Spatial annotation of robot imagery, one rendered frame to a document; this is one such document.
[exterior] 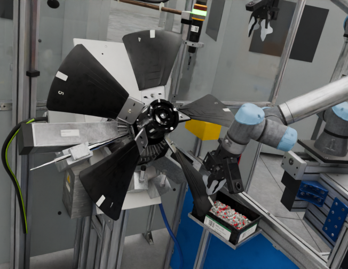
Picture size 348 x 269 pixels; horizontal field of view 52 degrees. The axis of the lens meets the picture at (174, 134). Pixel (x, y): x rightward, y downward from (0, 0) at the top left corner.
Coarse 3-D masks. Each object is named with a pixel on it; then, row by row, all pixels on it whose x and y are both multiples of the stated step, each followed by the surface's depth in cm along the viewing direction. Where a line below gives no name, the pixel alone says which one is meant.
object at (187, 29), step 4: (184, 12) 114; (188, 12) 113; (184, 16) 114; (188, 16) 114; (184, 20) 114; (188, 20) 114; (188, 24) 114; (184, 28) 115; (188, 28) 115; (184, 32) 116; (188, 32) 116; (184, 36) 116; (188, 36) 117; (184, 40) 115; (188, 40) 117; (188, 44) 114; (192, 44) 114; (196, 44) 114; (200, 44) 114
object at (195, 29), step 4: (192, 20) 114; (196, 20) 113; (200, 20) 113; (192, 24) 114; (196, 24) 113; (200, 24) 113; (192, 28) 114; (196, 28) 114; (200, 28) 114; (192, 32) 114; (196, 32) 114; (200, 32) 115; (192, 36) 115; (196, 36) 115; (192, 40) 115; (196, 40) 115; (188, 48) 117; (192, 48) 116; (192, 52) 117
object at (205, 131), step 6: (192, 120) 173; (186, 126) 178; (192, 126) 173; (198, 126) 169; (204, 126) 165; (210, 126) 166; (216, 126) 168; (192, 132) 174; (198, 132) 170; (204, 132) 166; (210, 132) 168; (216, 132) 170; (204, 138) 168; (210, 138) 170; (216, 138) 172
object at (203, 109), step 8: (208, 96) 146; (192, 104) 138; (200, 104) 139; (208, 104) 140; (184, 112) 129; (192, 112) 130; (200, 112) 132; (208, 112) 133; (216, 112) 136; (224, 112) 139; (200, 120) 127; (208, 120) 128; (216, 120) 131; (224, 120) 133; (232, 120) 136
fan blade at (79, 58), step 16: (80, 48) 108; (64, 64) 108; (80, 64) 109; (96, 64) 110; (64, 80) 108; (80, 80) 110; (96, 80) 111; (112, 80) 112; (48, 96) 108; (80, 96) 111; (96, 96) 113; (112, 96) 114; (128, 96) 115; (80, 112) 114; (96, 112) 115; (112, 112) 116
